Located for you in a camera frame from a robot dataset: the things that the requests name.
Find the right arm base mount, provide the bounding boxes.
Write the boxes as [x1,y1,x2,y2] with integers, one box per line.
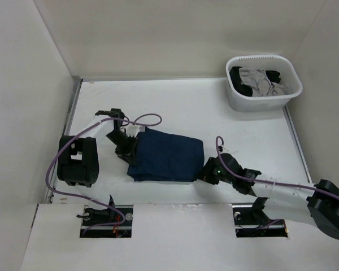
[232,204,288,238]

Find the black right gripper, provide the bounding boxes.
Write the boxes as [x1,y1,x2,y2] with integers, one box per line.
[193,156,234,185]

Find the white plastic laundry basket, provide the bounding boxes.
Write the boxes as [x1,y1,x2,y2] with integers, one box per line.
[225,55,303,112]

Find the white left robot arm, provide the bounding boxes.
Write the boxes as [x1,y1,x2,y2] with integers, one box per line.
[53,108,138,225]

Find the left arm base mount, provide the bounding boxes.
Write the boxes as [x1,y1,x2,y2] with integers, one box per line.
[77,206,134,239]

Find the dark blue denim trousers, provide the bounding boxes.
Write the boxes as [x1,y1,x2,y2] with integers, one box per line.
[127,128,205,182]

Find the black garment in basket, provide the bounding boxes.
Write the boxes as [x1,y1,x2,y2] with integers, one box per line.
[229,67,281,97]

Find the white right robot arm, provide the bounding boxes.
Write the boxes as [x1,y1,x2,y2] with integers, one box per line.
[197,154,339,240]

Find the grey garment in basket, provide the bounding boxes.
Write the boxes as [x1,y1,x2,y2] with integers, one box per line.
[239,67,291,97]

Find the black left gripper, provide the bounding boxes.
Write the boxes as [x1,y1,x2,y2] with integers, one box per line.
[106,130,139,167]

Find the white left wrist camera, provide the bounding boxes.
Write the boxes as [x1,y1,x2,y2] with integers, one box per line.
[125,125,146,138]

